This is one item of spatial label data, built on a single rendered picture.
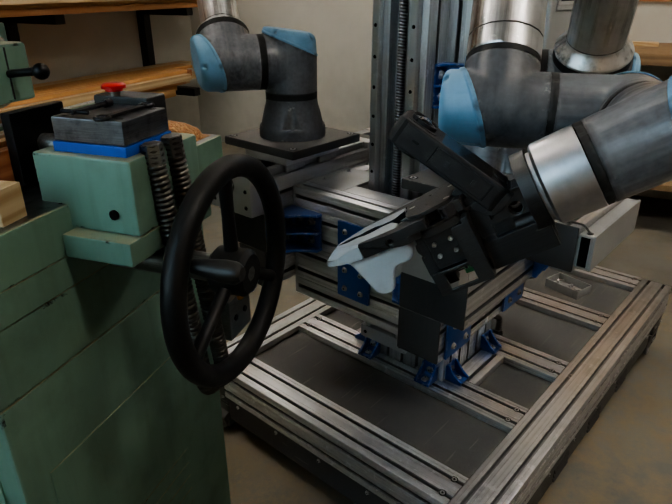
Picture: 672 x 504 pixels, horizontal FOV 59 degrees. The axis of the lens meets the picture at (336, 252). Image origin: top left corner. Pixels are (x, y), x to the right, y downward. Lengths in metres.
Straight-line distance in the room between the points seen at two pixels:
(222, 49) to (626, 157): 0.94
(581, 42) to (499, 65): 0.38
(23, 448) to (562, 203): 0.64
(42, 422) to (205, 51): 0.79
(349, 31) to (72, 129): 3.47
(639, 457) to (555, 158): 1.39
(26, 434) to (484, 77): 0.64
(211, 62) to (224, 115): 3.47
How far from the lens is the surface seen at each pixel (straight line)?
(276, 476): 1.60
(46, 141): 0.84
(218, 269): 0.61
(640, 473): 1.78
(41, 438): 0.82
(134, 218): 0.71
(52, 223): 0.75
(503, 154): 1.04
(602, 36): 0.97
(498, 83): 0.60
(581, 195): 0.51
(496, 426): 1.45
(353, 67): 4.13
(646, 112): 0.52
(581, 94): 0.60
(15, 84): 0.86
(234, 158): 0.70
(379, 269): 0.56
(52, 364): 0.79
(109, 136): 0.71
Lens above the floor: 1.14
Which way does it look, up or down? 25 degrees down
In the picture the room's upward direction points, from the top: straight up
